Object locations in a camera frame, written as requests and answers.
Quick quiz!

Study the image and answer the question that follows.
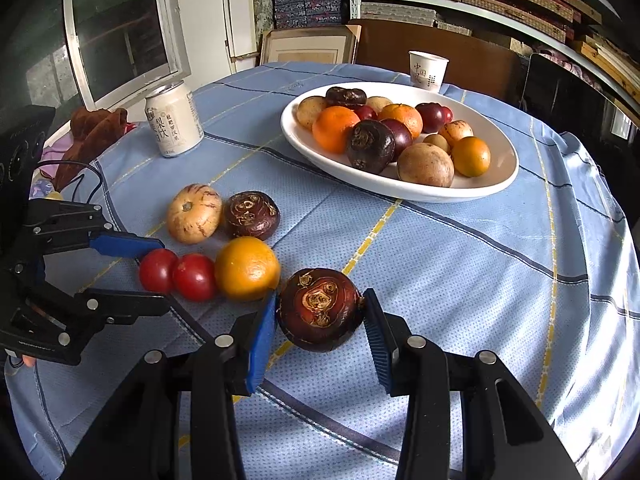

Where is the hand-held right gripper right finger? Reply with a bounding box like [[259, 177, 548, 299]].
[[362, 287, 583, 480]]

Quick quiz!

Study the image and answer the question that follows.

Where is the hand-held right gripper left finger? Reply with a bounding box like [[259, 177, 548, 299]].
[[60, 291, 278, 480]]

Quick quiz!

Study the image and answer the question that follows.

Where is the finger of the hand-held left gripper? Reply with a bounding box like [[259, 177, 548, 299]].
[[22, 200, 166, 261], [30, 285, 172, 346]]

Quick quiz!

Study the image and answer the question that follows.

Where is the smooth yellow orange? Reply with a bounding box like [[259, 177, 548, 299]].
[[214, 236, 282, 302], [450, 136, 492, 178]]

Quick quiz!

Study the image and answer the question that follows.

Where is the small tan fruit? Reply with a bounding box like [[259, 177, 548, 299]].
[[422, 132, 452, 155]]

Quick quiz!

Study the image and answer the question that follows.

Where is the white oval plate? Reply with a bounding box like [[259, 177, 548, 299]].
[[280, 81, 520, 204]]

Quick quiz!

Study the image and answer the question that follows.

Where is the striped pepino melon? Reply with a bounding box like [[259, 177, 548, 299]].
[[166, 183, 223, 245], [438, 120, 475, 148]]

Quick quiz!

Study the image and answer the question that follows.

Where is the person's left hand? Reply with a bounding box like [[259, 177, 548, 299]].
[[5, 351, 38, 370]]

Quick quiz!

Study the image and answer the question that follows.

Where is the blue checked tablecloth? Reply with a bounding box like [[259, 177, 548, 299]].
[[5, 61, 640, 480]]

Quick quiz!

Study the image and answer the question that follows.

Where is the pink cloth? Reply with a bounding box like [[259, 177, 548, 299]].
[[30, 145, 66, 201]]

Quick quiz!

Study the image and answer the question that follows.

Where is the brown cloth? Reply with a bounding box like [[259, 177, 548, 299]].
[[52, 107, 130, 188]]

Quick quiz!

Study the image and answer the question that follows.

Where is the white beverage can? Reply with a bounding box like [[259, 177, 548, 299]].
[[145, 80, 205, 159]]

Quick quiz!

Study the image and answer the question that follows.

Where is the white framed window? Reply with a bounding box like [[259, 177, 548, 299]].
[[62, 0, 183, 111]]

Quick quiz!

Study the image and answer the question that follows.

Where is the white door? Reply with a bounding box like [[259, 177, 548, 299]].
[[172, 0, 261, 78]]

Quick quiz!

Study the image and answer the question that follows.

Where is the white paper cup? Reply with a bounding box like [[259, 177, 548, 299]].
[[408, 50, 449, 93]]

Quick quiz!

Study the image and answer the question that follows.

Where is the brown wooden board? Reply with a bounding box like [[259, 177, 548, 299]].
[[347, 19, 526, 103]]

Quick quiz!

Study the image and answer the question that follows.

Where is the black panel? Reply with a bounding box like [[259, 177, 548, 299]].
[[520, 52, 640, 151]]

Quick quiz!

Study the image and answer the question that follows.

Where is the stack of yellow flat boxes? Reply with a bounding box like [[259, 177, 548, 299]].
[[575, 35, 640, 111]]

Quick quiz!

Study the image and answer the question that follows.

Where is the wooden picture frame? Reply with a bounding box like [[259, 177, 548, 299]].
[[260, 25, 362, 67]]

